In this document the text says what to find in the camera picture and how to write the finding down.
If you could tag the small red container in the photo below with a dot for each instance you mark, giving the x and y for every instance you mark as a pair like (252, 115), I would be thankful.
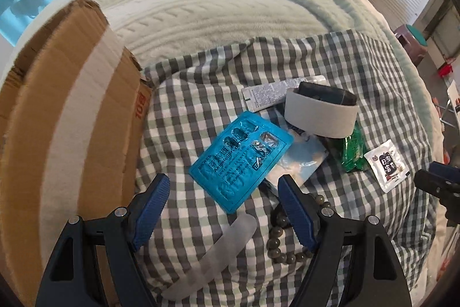
(445, 70)

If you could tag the white printed tube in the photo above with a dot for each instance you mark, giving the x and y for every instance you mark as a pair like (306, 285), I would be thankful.
(266, 94)

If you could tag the small white table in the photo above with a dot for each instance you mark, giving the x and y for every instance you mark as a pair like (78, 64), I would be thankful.
(453, 98)

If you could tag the white sachet with dark print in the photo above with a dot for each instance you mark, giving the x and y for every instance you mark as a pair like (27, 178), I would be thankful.
(386, 166)

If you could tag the clear plastic comb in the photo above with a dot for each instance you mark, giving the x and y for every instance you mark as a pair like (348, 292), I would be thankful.
(222, 249)

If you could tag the grey tape roll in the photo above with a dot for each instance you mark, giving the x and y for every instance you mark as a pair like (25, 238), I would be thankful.
(316, 116)

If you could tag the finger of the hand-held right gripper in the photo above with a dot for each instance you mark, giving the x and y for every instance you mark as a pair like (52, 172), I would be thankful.
(431, 181)

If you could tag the purple stool with teal top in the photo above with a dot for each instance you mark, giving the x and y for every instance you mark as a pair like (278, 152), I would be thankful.
(413, 41)

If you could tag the light blue flat packet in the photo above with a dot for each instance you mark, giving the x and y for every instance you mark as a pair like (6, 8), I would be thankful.
(305, 156)

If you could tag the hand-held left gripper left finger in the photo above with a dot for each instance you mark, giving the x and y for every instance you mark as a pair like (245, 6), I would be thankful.
(151, 210)

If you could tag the brown cardboard box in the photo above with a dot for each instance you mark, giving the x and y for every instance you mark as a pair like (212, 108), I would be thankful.
(72, 148)

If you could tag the grey checkered cloth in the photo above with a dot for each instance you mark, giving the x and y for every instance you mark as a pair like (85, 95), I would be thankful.
(201, 94)

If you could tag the green foil packet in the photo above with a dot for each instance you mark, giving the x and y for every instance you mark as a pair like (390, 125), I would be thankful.
(350, 152)

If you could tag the light green knitted blanket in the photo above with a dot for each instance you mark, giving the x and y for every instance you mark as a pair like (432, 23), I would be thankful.
(233, 5)

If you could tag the black box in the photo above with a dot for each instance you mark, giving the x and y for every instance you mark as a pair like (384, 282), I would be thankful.
(323, 94)

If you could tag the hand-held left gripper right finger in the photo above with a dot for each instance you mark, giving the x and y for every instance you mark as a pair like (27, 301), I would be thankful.
(296, 213)

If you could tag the blue blister pack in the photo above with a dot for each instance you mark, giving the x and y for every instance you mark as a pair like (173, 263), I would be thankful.
(237, 163)

